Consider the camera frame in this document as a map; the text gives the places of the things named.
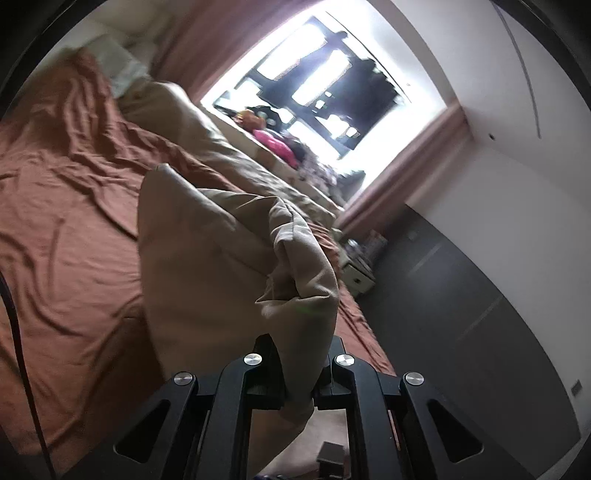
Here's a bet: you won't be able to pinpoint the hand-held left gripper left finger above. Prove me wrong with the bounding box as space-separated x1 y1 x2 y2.
55 335 289 480

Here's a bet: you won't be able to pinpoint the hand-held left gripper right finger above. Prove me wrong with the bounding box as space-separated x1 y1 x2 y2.
314 337 536 480

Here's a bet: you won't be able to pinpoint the beige blanket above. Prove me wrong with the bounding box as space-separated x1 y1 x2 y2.
137 163 347 476

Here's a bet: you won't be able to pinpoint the pile of patterned clothes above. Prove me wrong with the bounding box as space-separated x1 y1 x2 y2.
295 154 366 197

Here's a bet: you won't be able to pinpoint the dark hanging clothes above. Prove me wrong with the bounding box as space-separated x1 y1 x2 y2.
259 28 402 139

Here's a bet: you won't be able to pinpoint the small white cabinet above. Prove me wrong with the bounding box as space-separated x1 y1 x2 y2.
342 235 389 295

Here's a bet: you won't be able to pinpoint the small dark box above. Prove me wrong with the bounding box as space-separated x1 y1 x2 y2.
316 442 345 480

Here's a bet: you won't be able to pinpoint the dark grey wardrobe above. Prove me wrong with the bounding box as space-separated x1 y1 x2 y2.
365 203 583 477

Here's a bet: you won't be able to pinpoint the pink curtain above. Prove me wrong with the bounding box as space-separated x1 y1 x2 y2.
152 0 315 102
332 106 474 232

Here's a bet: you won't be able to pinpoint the reddish pink garment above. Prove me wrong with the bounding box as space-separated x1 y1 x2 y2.
253 129 298 168

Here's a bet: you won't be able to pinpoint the tan duvet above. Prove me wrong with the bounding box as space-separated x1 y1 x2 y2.
117 80 347 227

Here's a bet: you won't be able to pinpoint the orange cloth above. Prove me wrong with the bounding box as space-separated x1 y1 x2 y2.
238 108 269 131

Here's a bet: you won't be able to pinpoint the rust brown bed sheet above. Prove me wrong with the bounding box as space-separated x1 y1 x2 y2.
0 46 398 467

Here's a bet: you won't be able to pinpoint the bright window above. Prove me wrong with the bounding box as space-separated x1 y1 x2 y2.
201 9 448 162

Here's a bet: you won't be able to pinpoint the pale patterned pillow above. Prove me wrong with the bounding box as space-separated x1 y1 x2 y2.
88 34 151 100

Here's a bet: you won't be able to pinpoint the black cable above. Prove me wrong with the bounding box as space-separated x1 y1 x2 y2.
0 272 56 480

